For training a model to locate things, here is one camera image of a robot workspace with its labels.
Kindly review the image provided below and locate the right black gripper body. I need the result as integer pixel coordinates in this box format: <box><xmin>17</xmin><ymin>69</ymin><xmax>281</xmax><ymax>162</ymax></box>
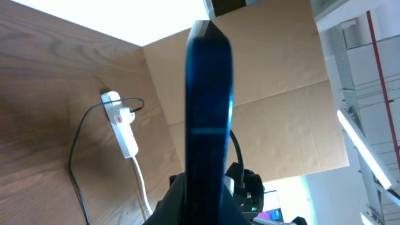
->
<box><xmin>226</xmin><ymin>162</ymin><xmax>264</xmax><ymax>221</ymax></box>

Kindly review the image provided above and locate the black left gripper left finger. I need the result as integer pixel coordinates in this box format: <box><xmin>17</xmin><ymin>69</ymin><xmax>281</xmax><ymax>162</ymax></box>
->
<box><xmin>143</xmin><ymin>173</ymin><xmax>186</xmax><ymax>225</ymax></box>

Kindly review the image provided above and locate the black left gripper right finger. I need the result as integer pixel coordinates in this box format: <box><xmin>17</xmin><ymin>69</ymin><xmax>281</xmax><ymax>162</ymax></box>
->
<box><xmin>220</xmin><ymin>185</ymin><xmax>250</xmax><ymax>225</ymax></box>

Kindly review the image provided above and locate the black USB charging cable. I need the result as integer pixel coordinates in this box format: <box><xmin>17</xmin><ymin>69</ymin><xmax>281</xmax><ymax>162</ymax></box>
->
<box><xmin>67</xmin><ymin>97</ymin><xmax>145</xmax><ymax>225</ymax></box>

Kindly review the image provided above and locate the blue Samsung Galaxy smartphone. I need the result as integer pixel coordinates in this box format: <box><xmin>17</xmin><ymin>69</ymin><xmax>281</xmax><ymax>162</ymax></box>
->
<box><xmin>183</xmin><ymin>20</ymin><xmax>233</xmax><ymax>224</ymax></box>

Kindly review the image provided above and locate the white charger plug adapter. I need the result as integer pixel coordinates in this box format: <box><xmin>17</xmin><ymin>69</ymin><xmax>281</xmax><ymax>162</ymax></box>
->
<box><xmin>113</xmin><ymin>107</ymin><xmax>135</xmax><ymax>126</ymax></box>

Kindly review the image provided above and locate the brown cardboard panel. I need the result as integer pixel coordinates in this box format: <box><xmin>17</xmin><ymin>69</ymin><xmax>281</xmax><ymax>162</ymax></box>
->
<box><xmin>142</xmin><ymin>0</ymin><xmax>350</xmax><ymax>184</ymax></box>

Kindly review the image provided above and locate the white power strip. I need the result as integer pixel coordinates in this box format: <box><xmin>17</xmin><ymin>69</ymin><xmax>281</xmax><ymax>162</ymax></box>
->
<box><xmin>101</xmin><ymin>91</ymin><xmax>139</xmax><ymax>159</ymax></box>

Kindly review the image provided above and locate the white power strip cord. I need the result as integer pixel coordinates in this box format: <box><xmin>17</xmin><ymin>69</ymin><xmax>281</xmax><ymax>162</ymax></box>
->
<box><xmin>131</xmin><ymin>155</ymin><xmax>154</xmax><ymax>219</ymax></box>

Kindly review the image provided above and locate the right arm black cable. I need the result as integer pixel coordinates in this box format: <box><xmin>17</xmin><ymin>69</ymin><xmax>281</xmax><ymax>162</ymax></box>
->
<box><xmin>229</xmin><ymin>129</ymin><xmax>245</xmax><ymax>185</ymax></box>

